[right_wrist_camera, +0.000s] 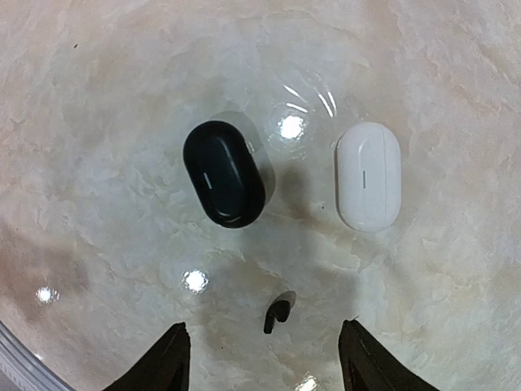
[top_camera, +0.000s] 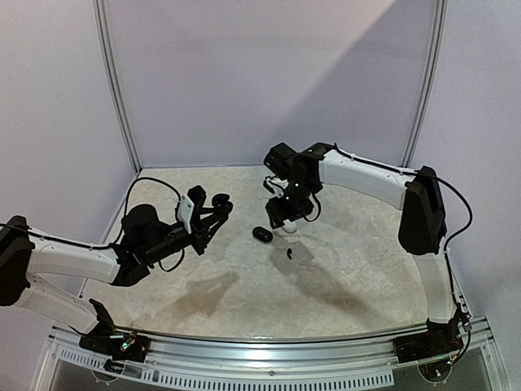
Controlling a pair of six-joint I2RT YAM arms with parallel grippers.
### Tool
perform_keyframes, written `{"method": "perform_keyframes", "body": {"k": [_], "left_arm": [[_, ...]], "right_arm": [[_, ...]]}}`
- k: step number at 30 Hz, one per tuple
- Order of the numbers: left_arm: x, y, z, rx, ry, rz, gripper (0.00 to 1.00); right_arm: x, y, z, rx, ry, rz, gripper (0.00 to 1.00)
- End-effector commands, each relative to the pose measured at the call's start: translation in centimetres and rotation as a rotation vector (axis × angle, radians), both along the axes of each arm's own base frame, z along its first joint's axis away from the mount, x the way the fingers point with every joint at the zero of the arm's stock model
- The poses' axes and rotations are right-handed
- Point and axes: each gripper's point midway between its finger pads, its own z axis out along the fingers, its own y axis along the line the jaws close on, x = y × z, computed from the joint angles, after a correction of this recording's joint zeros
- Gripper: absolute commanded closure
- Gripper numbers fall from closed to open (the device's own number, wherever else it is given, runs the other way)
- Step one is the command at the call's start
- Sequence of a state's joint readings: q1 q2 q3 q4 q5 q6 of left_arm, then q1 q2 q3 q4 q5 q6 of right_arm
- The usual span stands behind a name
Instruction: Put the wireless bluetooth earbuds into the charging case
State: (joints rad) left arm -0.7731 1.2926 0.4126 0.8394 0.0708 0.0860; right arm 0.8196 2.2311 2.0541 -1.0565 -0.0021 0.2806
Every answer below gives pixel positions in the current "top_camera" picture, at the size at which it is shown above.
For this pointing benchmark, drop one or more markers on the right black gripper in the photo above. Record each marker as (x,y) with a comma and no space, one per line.
(286,213)

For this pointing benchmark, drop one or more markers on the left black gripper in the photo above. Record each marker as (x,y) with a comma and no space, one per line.
(201,235)

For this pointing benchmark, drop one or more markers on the white earbud charging case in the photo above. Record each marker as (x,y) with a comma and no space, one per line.
(289,226)

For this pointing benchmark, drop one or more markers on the black round charging case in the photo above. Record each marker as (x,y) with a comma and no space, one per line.
(221,204)

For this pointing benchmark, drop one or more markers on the black oval charging case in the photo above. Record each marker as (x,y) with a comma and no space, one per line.
(262,234)

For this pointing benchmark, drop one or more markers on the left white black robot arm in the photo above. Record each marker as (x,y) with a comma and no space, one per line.
(27,254)

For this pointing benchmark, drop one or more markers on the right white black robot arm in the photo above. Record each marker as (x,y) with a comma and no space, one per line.
(297,177)

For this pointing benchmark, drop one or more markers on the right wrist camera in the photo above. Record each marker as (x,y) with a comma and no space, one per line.
(275,186)

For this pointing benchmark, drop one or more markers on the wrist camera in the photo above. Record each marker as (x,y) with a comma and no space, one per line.
(189,206)
(275,186)

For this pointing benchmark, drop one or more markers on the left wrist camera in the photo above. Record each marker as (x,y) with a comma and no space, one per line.
(189,206)

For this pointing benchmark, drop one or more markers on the aluminium front rail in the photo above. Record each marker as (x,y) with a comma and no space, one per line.
(362,362)

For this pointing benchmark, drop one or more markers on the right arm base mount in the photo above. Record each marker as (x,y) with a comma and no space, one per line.
(440,339)

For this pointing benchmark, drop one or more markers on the left aluminium corner post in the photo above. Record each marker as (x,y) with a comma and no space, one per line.
(114,85)

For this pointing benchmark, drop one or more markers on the aluminium corner post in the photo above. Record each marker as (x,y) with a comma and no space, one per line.
(428,77)
(114,85)

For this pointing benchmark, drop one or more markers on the right aluminium corner post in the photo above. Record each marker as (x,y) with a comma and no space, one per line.
(428,77)

